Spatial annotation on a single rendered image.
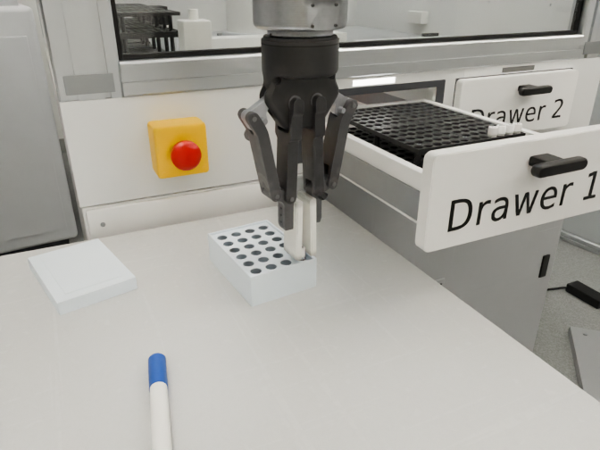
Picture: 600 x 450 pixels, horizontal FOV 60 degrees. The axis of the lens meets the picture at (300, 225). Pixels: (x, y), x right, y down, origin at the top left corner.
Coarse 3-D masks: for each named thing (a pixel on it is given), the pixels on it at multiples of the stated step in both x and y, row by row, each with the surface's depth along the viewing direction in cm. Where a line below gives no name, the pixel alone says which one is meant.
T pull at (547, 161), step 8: (536, 160) 56; (544, 160) 56; (552, 160) 56; (560, 160) 55; (568, 160) 55; (576, 160) 55; (584, 160) 56; (536, 168) 54; (544, 168) 54; (552, 168) 54; (560, 168) 55; (568, 168) 55; (576, 168) 56; (584, 168) 56; (536, 176) 54; (544, 176) 54
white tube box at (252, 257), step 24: (216, 240) 63; (240, 240) 65; (264, 240) 64; (216, 264) 65; (240, 264) 59; (264, 264) 59; (288, 264) 58; (312, 264) 59; (240, 288) 59; (264, 288) 57; (288, 288) 59
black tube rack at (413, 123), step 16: (368, 112) 81; (384, 112) 80; (400, 112) 80; (416, 112) 80; (432, 112) 80; (448, 112) 80; (352, 128) 83; (368, 128) 72; (384, 128) 72; (400, 128) 72; (416, 128) 72; (432, 128) 72; (448, 128) 72; (464, 128) 72; (480, 128) 72; (384, 144) 76; (400, 144) 66; (416, 144) 65; (416, 160) 65
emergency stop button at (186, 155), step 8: (176, 144) 68; (184, 144) 68; (192, 144) 68; (176, 152) 67; (184, 152) 68; (192, 152) 68; (200, 152) 69; (176, 160) 68; (184, 160) 68; (192, 160) 68; (200, 160) 70; (184, 168) 69; (192, 168) 69
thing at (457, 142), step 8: (480, 136) 68; (496, 136) 68; (504, 136) 68; (512, 136) 69; (520, 136) 69; (424, 144) 65; (432, 144) 65; (440, 144) 65; (448, 144) 66; (456, 144) 65; (464, 144) 66; (416, 152) 63; (424, 152) 63
